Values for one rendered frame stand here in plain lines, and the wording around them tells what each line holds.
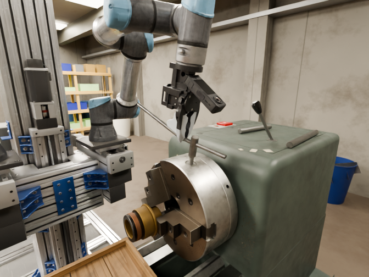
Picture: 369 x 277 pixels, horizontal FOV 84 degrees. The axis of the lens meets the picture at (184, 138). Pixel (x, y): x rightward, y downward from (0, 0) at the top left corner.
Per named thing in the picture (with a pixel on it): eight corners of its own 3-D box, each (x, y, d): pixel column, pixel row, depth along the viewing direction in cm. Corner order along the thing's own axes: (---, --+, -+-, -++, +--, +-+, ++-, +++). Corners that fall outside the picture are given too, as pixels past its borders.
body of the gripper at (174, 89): (177, 103, 62) (182, 61, 57) (200, 111, 58) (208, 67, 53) (160, 106, 57) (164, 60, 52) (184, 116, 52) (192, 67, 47)
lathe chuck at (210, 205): (163, 205, 87) (172, 138, 74) (217, 267, 66) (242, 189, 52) (144, 213, 81) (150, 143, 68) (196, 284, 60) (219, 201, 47)
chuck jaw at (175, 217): (185, 202, 63) (214, 220, 54) (185, 217, 64) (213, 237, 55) (154, 216, 56) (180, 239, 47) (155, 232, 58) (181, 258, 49)
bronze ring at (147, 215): (149, 195, 63) (120, 205, 58) (166, 208, 56) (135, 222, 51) (150, 221, 66) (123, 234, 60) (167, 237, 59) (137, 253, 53)
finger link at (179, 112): (182, 126, 58) (188, 95, 55) (187, 128, 57) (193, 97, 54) (172, 128, 55) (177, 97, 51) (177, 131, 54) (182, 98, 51)
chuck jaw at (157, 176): (172, 197, 69) (161, 163, 71) (180, 195, 65) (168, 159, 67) (143, 209, 62) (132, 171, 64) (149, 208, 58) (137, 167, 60)
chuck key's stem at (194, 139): (194, 171, 62) (200, 137, 57) (190, 174, 60) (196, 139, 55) (188, 168, 63) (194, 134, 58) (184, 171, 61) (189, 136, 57)
